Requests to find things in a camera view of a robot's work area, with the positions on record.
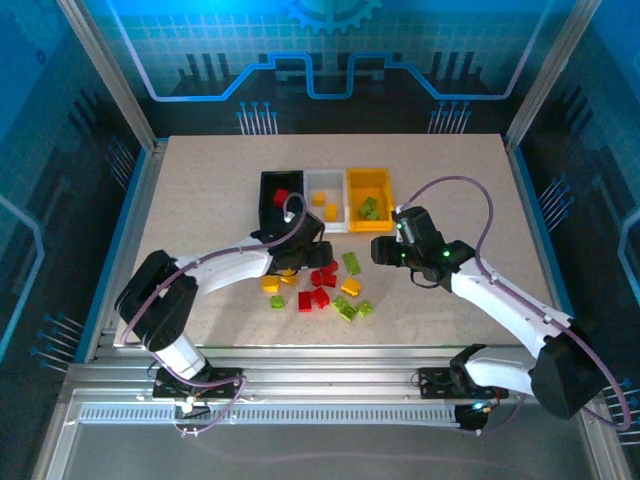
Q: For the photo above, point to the yellow lego brick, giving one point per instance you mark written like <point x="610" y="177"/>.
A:
<point x="330" y="212"/>
<point x="318" y="198"/>
<point x="289" y="279"/>
<point x="351" y="286"/>
<point x="270" y="284"/>

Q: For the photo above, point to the aluminium table side rail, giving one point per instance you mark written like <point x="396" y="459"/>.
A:
<point x="131" y="235"/>

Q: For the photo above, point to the aluminium frame post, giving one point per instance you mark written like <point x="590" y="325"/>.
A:
<point x="111" y="75"/>
<point x="550" y="75"/>

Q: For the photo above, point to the red lego brick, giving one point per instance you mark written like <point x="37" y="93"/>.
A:
<point x="316" y="278"/>
<point x="281" y="196"/>
<point x="305" y="301"/>
<point x="331" y="271"/>
<point x="320" y="297"/>
<point x="330" y="281"/>

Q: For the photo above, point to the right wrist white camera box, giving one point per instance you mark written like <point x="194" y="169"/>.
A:
<point x="398" y="211"/>

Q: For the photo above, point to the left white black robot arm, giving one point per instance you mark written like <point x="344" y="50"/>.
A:
<point x="225" y="267"/>

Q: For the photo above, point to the black controller box with light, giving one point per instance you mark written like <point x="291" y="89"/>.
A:
<point x="467" y="420"/>

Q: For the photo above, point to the white plastic bin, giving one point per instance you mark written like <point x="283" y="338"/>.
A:
<point x="325" y="227"/>

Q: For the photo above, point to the black plastic bin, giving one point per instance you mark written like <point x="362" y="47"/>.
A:
<point x="267" y="200"/>

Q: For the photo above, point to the aluminium frame beam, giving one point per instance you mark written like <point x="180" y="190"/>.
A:
<point x="325" y="370"/>

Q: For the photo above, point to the small green lego brick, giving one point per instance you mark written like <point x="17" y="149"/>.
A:
<point x="277" y="302"/>
<point x="363" y="212"/>
<point x="370" y="202"/>
<point x="364" y="308"/>
<point x="374" y="215"/>

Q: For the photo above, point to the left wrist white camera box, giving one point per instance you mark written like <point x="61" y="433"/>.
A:
<point x="288" y="218"/>

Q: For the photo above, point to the long green lego brick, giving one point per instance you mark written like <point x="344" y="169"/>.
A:
<point x="352" y="263"/>
<point x="344" y="308"/>

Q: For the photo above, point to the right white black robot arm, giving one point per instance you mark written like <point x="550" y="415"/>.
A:
<point x="500" y="300"/>

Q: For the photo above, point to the yellow plastic bin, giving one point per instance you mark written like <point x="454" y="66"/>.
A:
<point x="369" y="226"/>

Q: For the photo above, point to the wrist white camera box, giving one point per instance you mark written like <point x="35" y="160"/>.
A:
<point x="398" y="211"/>
<point x="288" y="218"/>

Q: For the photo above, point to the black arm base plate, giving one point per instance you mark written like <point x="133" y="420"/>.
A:
<point x="430" y="382"/>
<point x="227" y="382"/>

